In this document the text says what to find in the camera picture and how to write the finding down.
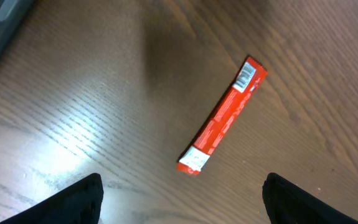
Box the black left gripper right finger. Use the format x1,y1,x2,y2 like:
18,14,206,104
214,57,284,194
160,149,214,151
262,172,358,224

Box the red white tube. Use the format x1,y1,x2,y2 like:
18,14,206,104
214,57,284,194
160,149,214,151
176,55,268,175

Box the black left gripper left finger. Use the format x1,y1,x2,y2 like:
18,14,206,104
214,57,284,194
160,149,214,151
0,173,104,224

